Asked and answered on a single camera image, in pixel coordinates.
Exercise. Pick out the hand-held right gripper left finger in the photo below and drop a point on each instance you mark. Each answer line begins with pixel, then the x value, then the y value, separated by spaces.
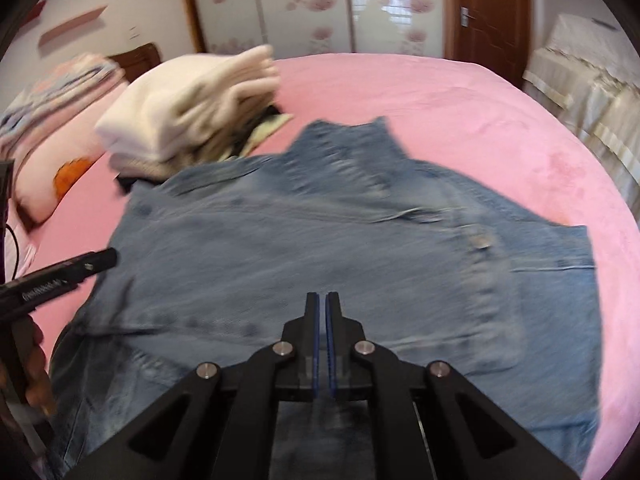
pixel 316 340

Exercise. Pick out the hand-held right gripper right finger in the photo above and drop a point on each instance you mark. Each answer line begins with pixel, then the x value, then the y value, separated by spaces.
pixel 329 340

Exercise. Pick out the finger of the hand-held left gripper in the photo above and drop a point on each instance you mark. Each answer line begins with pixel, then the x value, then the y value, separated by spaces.
pixel 95 261

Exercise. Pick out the blue denim jacket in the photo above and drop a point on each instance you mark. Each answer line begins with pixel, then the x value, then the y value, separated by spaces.
pixel 300 240

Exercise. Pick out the person's left hand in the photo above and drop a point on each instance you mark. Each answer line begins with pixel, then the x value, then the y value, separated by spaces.
pixel 39 375

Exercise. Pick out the black folded garment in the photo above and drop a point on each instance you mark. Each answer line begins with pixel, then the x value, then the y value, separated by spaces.
pixel 125 185

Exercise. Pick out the grey folded garment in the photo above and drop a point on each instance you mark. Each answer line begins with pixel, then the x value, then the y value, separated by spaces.
pixel 140 169

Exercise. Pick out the white folded sweater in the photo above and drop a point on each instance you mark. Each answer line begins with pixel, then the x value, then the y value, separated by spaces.
pixel 165 110

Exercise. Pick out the floral folded quilt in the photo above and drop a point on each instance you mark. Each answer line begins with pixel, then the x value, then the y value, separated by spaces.
pixel 65 80

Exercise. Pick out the dark wooden headboard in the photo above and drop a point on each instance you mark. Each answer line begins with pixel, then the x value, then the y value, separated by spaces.
pixel 140 60

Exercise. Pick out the pink bed blanket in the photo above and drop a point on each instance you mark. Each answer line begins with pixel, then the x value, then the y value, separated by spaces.
pixel 450 110

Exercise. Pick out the wardrobe with floral sliding doors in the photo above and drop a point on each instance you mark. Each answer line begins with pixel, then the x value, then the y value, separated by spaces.
pixel 300 0

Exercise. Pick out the brown wooden door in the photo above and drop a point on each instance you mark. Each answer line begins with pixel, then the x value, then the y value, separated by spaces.
pixel 495 25

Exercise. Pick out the furniture under white lace cover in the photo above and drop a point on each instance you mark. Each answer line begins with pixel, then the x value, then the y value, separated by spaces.
pixel 575 75

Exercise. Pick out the white wall switch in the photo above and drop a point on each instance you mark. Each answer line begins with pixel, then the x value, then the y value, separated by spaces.
pixel 133 33

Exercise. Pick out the pink wall shelf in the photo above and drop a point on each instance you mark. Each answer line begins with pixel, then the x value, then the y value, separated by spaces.
pixel 75 24

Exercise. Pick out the red wall shelf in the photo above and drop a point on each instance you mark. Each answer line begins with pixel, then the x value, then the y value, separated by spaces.
pixel 35 12

